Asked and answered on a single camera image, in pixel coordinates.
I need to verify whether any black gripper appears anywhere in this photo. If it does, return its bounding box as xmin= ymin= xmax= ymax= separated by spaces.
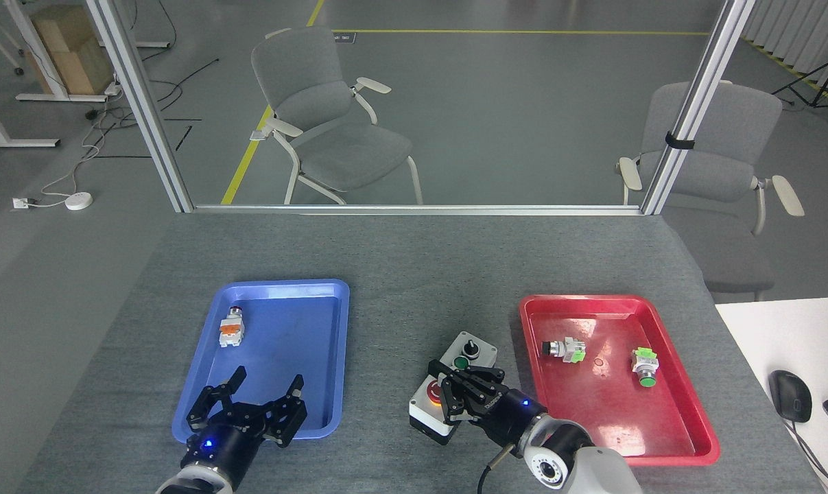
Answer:
xmin=427 ymin=358 xmax=547 ymax=447
xmin=180 ymin=365 xmax=309 ymax=490

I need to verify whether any white control box with buttons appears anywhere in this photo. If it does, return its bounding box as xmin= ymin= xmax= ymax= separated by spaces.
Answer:
xmin=407 ymin=331 xmax=499 ymax=446

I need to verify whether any push button with orange block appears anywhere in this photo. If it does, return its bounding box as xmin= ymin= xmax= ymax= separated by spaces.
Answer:
xmin=219 ymin=306 xmax=246 ymax=349

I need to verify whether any green push button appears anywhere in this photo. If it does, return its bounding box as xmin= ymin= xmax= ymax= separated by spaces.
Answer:
xmin=631 ymin=347 xmax=661 ymax=389

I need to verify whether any cardboard box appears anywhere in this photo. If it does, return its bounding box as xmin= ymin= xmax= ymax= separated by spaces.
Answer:
xmin=27 ymin=5 xmax=117 ymax=96

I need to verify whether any blue plastic tray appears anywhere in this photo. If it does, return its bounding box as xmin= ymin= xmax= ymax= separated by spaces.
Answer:
xmin=171 ymin=278 xmax=351 ymax=441

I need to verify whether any red plastic tray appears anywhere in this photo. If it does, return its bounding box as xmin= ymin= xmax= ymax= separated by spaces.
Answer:
xmin=518 ymin=294 xmax=722 ymax=468

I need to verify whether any grey chair with white armrests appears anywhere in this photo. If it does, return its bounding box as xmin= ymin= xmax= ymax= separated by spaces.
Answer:
xmin=250 ymin=25 xmax=425 ymax=206
xmin=617 ymin=80 xmax=806 ymax=303

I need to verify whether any black computer mouse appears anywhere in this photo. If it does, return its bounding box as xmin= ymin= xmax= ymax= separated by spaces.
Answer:
xmin=768 ymin=369 xmax=814 ymax=424

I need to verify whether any white side table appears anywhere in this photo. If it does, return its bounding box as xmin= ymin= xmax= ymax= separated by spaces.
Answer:
xmin=715 ymin=296 xmax=828 ymax=494

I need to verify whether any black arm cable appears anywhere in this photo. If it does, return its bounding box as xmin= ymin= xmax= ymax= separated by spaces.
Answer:
xmin=478 ymin=444 xmax=519 ymax=494

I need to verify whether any black switch with green block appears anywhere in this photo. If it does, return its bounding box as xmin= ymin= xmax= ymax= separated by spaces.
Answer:
xmin=541 ymin=337 xmax=588 ymax=365

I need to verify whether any silver aluminium rail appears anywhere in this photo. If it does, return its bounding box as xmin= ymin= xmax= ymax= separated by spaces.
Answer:
xmin=192 ymin=204 xmax=645 ymax=217

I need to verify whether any white floor cable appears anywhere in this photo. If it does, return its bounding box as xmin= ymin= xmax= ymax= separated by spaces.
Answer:
xmin=28 ymin=103 xmax=116 ymax=207

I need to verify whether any black floor cable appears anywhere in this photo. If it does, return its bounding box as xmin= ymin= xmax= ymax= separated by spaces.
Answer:
xmin=84 ymin=58 xmax=222 ymax=148

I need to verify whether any black mouse cable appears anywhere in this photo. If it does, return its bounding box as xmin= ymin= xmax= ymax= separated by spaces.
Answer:
xmin=784 ymin=419 xmax=828 ymax=494

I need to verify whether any silver aluminium post with strap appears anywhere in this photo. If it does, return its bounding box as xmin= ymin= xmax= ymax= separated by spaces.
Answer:
xmin=641 ymin=0 xmax=758 ymax=216

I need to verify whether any white desk frame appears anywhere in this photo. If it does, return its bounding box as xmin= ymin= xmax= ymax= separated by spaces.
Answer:
xmin=0 ymin=0 xmax=110 ymax=149

